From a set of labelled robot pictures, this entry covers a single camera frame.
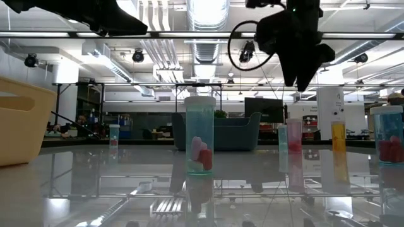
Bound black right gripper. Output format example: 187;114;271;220
255;8;336;93

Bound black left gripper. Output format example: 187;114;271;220
3;0;148;37

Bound pink medicine bottle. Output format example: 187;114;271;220
286;118;303;154

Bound yellow medicine bottle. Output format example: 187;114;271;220
331;121;347;153

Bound blue bottle red pills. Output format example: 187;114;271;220
369;105;404;166

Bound small teal bottle white cap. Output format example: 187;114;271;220
109;124;121;149

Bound teal bottle pink red pills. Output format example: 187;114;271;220
184;96;217;176

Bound teal plastic bin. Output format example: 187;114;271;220
171;112;263;151

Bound yellow plastic bin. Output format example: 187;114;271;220
0;75;57;167

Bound black ceiling spotlight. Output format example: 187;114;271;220
353;52;369;64
131;49;145;63
24;53;39;68

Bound white pillar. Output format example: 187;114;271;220
316;86;345;141

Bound black monitor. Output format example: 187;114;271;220
244;97;284;124

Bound red storage shelf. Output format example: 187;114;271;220
302;115;318;139

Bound black shelf rack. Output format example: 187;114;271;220
75;83;105;139

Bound blue storage crates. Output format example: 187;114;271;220
118;115;133;139

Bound black slanted rod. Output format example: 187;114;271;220
51;110;102;140

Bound grey horizontal frame rail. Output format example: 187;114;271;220
52;82;404;88

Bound black overhead frame bar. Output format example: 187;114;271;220
0;30;404;40

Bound white rectangular ceiling duct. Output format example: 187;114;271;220
81;42;155;97

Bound black overhead camera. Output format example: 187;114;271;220
239;40;256;64

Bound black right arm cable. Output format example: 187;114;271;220
227;20;277;72

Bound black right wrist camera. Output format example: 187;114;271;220
245;0;287;9

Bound round silver ventilation duct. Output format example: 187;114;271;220
186;0;230;64

